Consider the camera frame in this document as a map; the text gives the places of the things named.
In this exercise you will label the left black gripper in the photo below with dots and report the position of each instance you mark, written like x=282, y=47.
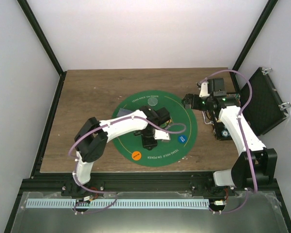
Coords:
x=146, y=143

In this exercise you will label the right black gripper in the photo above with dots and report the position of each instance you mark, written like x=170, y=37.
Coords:
x=188, y=97

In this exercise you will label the orange big blind button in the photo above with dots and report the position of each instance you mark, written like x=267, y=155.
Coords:
x=136, y=156

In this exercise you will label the blue small blind button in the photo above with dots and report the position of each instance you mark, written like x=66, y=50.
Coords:
x=182, y=139

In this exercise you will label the clear dealer button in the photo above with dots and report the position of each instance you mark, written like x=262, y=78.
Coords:
x=152, y=101

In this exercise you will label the stack of poker chips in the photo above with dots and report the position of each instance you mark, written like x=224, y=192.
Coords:
x=165, y=124

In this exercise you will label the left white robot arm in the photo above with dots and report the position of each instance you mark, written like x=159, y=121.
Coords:
x=91, y=140

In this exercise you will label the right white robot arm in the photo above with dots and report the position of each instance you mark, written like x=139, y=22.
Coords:
x=256, y=163

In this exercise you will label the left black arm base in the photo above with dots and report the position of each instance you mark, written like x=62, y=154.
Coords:
x=82, y=190

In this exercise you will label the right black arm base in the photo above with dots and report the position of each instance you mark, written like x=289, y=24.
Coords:
x=208, y=189

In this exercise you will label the round green poker mat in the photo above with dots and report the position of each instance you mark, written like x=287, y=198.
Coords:
x=165, y=153

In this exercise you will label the blue playing card deck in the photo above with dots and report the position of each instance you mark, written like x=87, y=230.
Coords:
x=123, y=112

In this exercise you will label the bottom chip row in case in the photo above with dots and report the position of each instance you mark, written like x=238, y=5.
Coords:
x=225, y=133

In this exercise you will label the black poker set case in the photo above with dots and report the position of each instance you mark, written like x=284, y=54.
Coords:
x=265, y=110

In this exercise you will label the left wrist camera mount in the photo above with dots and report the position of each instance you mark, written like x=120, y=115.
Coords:
x=161, y=135

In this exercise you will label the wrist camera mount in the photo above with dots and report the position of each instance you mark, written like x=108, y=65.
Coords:
x=161, y=135
x=203, y=89

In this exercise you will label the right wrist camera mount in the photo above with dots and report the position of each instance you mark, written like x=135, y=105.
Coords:
x=203, y=89

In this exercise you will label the black aluminium frame rail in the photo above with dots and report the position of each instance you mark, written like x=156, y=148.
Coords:
x=123, y=181

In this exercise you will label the light blue slotted cable duct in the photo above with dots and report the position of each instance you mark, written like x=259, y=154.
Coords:
x=202, y=204

